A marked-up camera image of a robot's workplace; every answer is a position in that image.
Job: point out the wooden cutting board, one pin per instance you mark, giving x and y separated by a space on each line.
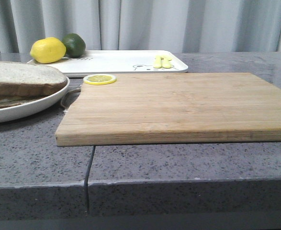
173 108

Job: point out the grey curtain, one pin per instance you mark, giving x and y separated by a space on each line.
181 26

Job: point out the bread slice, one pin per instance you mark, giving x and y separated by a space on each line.
22 79
10 101

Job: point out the light green plastic knife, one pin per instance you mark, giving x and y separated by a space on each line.
166 62

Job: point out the white bear tray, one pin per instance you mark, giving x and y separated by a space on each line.
117 61

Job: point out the green lime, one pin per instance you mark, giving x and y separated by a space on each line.
75 45

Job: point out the lemon slice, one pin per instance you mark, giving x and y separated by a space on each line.
99 79

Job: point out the white round plate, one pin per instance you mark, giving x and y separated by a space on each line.
30 108

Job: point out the light green plastic fork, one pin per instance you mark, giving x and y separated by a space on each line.
158 62

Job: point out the front yellow lemon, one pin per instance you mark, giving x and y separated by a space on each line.
48 50

